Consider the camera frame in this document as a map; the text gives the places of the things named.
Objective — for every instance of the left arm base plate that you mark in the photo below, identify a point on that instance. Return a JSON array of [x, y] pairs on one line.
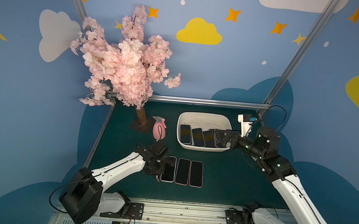
[[129, 209]]

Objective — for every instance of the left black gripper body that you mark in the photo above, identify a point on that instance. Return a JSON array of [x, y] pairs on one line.
[[160, 160]]

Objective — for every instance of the pink cherry blossom tree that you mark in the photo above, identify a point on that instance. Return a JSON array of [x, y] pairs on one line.
[[128, 68]]

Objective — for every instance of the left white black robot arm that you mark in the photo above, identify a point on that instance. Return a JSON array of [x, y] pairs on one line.
[[84, 196]]

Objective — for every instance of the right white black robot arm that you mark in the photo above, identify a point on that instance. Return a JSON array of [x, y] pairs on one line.
[[278, 170]]

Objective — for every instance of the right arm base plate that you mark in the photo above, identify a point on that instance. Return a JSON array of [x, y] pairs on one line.
[[234, 216]]

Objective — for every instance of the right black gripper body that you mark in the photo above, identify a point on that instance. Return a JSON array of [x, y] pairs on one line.
[[225, 138]]

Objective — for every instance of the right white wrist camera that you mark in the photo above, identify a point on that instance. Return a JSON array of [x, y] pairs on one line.
[[246, 121]]

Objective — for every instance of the white plastic storage box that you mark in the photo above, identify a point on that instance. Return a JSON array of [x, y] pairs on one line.
[[205, 121]]

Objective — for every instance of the white case phone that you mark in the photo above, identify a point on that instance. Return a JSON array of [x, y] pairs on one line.
[[168, 175]]

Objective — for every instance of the pink spray bottle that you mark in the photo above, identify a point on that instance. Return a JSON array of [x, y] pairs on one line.
[[159, 128]]

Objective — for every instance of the pink case phone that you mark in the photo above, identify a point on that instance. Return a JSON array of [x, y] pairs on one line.
[[196, 174], [182, 173]]

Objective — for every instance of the aluminium rail base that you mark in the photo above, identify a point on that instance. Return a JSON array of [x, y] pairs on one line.
[[162, 212]]

